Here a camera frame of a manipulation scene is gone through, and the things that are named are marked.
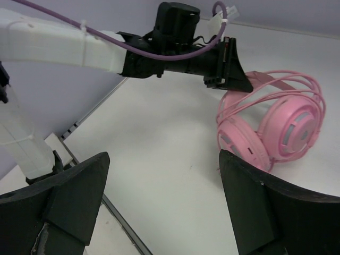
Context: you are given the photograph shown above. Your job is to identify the pink headphone cable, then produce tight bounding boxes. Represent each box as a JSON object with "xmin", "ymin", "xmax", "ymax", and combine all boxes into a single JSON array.
[{"xmin": 216, "ymin": 69, "xmax": 326, "ymax": 139}]

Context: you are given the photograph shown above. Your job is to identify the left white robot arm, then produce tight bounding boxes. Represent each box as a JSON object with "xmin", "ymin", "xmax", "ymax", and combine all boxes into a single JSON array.
[{"xmin": 1, "ymin": 1, "xmax": 253, "ymax": 93}]

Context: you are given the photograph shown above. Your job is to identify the aluminium rail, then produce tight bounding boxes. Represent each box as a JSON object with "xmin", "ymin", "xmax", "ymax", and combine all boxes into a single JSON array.
[{"xmin": 59, "ymin": 79, "xmax": 154, "ymax": 255}]

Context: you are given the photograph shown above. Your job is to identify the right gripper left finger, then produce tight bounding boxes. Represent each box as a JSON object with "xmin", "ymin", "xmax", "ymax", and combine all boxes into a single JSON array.
[{"xmin": 1, "ymin": 152, "xmax": 109, "ymax": 254}]

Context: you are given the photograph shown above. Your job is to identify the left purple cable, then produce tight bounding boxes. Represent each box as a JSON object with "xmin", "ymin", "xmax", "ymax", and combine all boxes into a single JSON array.
[{"xmin": 12, "ymin": 0, "xmax": 229, "ymax": 61}]

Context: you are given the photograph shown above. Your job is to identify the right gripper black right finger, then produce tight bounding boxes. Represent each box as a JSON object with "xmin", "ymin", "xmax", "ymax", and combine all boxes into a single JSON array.
[{"xmin": 219, "ymin": 150, "xmax": 339, "ymax": 254}]

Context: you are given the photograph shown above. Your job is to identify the pink headphones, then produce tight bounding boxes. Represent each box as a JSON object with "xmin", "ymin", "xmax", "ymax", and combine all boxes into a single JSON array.
[{"xmin": 216, "ymin": 70, "xmax": 326, "ymax": 172}]

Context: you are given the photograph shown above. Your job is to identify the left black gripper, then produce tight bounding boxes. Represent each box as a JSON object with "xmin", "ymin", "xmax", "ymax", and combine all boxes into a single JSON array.
[{"xmin": 185, "ymin": 37, "xmax": 253, "ymax": 93}]

